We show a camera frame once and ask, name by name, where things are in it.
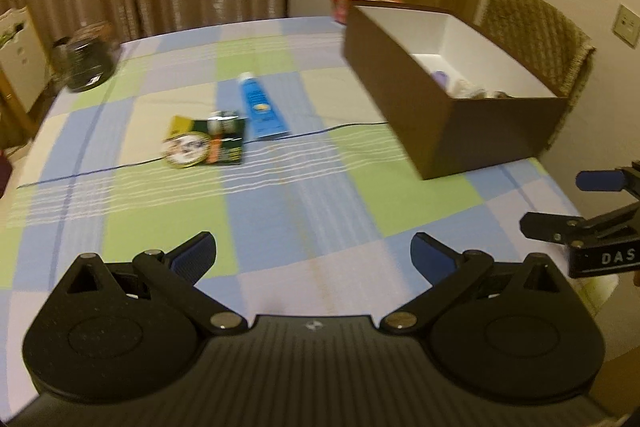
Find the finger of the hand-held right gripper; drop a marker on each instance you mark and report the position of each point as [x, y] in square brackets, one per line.
[550, 224]
[600, 180]

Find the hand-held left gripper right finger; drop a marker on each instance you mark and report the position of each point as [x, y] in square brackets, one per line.
[432, 254]

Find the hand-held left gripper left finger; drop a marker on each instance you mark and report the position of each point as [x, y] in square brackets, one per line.
[192, 254]

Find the brown cardboard box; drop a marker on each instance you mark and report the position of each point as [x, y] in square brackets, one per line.
[445, 107]

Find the purple cosmetic tube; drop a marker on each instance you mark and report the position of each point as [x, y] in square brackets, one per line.
[440, 78]

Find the desktop with checkered tablecloth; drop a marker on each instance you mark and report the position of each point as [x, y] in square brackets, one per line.
[280, 187]

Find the green card package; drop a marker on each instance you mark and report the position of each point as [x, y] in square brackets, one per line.
[205, 144]

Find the wicker chair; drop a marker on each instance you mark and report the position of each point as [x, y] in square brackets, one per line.
[542, 39]

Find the blue cream tube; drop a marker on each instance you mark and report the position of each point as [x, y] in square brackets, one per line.
[261, 107]

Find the white paper bag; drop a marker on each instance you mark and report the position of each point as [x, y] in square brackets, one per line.
[17, 52]

